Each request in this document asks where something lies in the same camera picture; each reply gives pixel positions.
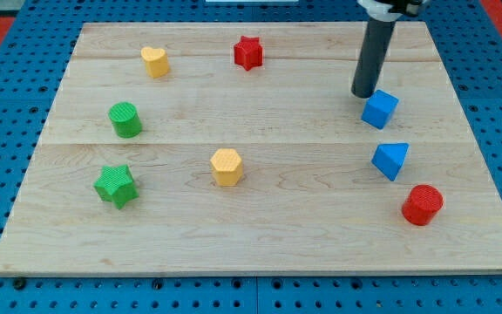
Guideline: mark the wooden board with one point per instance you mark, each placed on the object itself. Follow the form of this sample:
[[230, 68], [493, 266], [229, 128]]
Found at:
[[309, 203]]

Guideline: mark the green cylinder block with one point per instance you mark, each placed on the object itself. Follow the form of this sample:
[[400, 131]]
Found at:
[[125, 120]]

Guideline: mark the yellow heart block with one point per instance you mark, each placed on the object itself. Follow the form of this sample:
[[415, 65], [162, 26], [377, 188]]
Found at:
[[156, 61]]

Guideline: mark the blue triangular prism block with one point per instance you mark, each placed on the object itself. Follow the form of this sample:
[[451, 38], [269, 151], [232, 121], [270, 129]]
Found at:
[[389, 158]]

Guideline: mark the red star block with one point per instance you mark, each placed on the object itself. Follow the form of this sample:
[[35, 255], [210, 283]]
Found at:
[[248, 53]]

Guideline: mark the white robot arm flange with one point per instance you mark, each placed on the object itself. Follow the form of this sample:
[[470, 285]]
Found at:
[[392, 10]]

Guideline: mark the blue cube block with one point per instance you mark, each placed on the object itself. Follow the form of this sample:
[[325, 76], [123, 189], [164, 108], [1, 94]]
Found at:
[[379, 109]]

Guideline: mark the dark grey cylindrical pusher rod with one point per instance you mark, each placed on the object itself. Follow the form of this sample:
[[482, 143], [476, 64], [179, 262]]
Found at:
[[375, 44]]

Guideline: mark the green star block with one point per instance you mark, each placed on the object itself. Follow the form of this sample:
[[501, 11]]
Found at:
[[116, 185]]

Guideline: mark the yellow hexagon block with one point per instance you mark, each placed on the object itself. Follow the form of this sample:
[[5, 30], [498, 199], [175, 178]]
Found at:
[[227, 167]]

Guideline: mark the red cylinder block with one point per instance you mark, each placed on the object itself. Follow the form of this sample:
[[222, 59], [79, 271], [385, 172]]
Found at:
[[422, 204]]

